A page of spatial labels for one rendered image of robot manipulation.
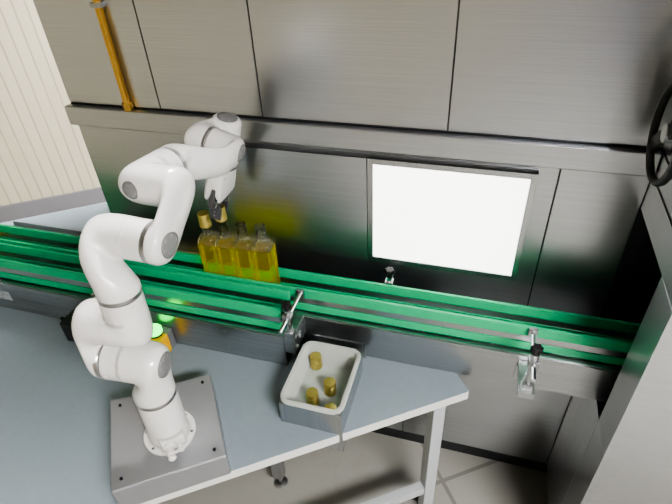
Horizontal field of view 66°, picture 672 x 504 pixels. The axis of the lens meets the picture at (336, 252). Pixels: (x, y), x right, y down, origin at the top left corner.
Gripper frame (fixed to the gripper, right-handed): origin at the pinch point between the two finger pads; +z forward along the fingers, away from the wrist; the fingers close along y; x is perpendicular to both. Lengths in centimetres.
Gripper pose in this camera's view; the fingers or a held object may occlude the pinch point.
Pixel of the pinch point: (219, 208)
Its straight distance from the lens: 149.3
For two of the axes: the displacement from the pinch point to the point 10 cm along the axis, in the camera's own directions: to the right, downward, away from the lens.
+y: -2.8, 5.8, -7.6
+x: 9.4, 3.4, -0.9
